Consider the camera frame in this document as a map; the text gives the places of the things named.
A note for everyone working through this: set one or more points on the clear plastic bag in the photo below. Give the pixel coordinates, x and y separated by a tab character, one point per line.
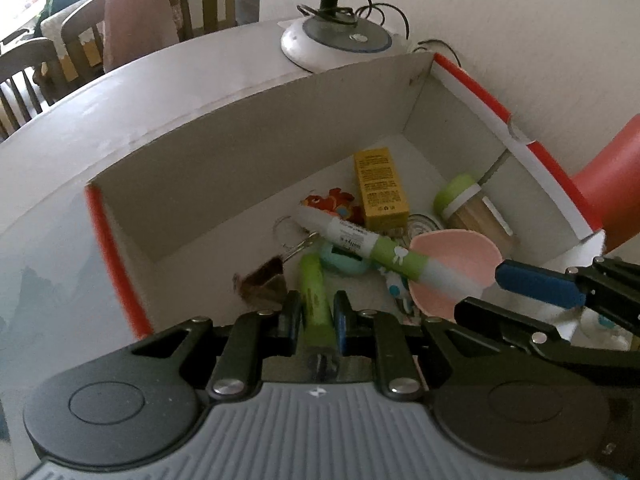
605	327

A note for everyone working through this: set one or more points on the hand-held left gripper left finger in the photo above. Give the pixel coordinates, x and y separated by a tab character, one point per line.
292	320

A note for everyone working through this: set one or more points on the green highlighter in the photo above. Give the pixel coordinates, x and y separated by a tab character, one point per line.
315	300

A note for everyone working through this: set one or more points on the white green pen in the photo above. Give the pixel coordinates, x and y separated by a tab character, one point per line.
350	235

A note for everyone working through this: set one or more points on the glass jar with spread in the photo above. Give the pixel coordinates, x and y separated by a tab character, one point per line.
455	195

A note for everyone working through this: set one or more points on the teal round case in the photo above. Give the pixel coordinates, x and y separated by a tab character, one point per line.
340	260

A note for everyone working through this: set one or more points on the pink cloth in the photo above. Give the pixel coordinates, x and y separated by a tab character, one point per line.
140	20

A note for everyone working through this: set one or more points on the correction tape dispenser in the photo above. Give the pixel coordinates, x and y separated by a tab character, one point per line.
422	222

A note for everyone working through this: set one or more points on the dark wooden chair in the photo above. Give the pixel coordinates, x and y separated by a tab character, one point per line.
192	0
30	65

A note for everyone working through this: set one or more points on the red cardboard box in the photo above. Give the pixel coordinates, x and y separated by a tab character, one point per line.
250	160

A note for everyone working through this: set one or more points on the orange fish toy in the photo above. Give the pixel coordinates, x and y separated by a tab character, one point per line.
330	202

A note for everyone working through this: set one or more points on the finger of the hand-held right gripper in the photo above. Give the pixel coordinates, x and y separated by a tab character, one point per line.
540	285
500	320

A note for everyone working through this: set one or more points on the grey desk lamp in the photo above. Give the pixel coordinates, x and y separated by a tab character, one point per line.
345	40

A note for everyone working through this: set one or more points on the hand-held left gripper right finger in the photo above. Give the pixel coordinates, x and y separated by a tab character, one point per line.
342	325

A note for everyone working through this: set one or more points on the red water bottle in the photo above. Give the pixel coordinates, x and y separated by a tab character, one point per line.
615	185

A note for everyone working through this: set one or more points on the pink bowl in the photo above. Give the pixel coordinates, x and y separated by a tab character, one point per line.
455	255

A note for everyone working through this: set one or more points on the blue white toy figure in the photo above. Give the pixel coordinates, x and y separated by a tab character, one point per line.
397	290

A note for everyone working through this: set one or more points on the brown triangular object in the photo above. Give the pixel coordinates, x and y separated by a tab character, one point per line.
265	280

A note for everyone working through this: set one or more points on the small yellow box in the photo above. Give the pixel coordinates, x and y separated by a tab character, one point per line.
380	185

